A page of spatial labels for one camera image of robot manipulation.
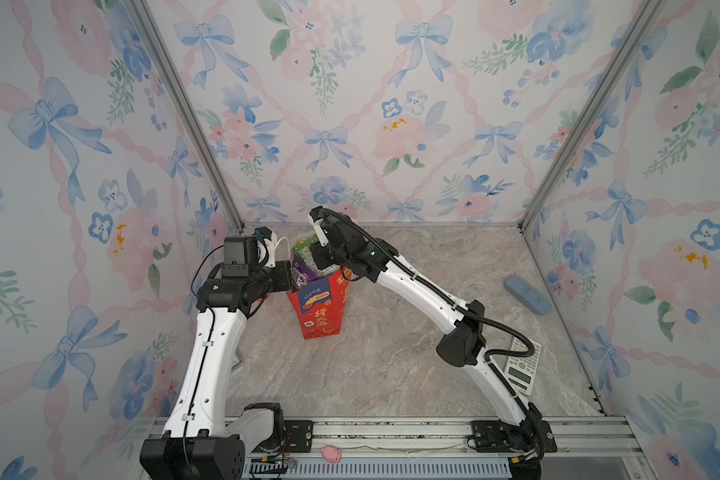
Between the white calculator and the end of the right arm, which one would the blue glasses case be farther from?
the end of the right arm

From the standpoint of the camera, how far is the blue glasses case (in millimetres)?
969

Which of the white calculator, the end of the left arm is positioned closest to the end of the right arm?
the end of the left arm

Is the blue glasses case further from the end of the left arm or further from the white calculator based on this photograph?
the end of the left arm

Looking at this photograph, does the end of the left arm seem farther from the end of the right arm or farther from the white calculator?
the white calculator

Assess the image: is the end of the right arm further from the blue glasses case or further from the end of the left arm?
the blue glasses case
